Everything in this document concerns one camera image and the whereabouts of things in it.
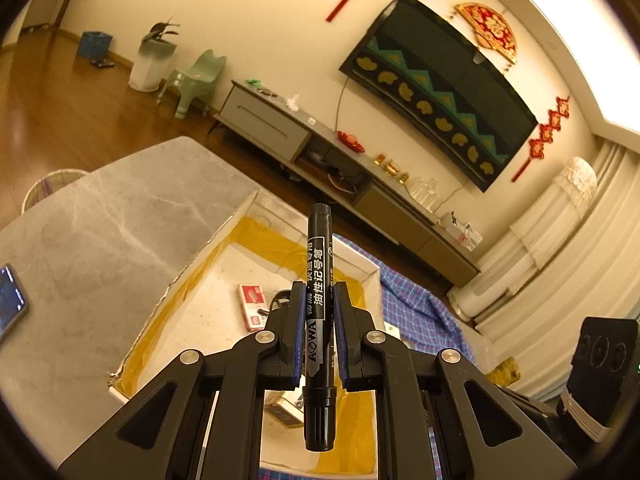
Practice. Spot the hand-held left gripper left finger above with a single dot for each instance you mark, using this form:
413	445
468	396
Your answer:
298	335

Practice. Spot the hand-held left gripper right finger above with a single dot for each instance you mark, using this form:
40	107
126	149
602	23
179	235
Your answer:
341	335

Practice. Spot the red white card packet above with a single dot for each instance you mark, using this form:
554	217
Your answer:
254	305

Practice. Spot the black marker pen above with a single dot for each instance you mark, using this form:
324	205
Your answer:
319	260

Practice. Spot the white cardboard box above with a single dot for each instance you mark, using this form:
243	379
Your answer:
210	300

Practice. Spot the blue plaid cloth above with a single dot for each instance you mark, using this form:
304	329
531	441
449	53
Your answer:
415	305

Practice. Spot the yellow crumpled item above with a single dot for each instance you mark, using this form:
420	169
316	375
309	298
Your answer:
506	371

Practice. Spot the cream curtain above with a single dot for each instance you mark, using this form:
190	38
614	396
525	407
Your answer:
600	260

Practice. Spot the white standing air conditioner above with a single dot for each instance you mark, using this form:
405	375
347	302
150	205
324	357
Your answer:
525	255

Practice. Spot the white printed carton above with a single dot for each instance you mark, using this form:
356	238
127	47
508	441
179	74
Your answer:
462	232

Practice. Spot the clear glass jars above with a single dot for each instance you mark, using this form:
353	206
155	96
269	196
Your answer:
426	194

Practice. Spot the gold ornaments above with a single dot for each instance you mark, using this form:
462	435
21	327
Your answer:
392	169

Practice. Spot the red ornament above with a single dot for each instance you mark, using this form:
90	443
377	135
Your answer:
351	142

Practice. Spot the grey television cabinet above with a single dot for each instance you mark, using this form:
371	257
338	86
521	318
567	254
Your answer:
280	120

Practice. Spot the green small item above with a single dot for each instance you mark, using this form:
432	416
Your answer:
253	82

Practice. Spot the television with patterned cover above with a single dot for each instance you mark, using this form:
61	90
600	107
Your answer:
440	90

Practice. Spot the green plastic chair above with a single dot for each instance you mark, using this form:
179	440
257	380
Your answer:
197	77

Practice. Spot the wicker basket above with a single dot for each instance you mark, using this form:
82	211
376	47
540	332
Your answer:
52	185

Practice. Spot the black smartphone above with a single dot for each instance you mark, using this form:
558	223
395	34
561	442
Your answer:
11	302

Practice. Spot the white planter with plant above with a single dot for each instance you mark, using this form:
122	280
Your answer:
150	67

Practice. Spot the ceiling light panel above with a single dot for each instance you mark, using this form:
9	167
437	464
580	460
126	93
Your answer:
590	25

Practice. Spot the red gold fan decoration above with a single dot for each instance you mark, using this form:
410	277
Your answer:
492	32

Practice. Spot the blue plastic crate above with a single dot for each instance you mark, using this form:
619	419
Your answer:
95	44

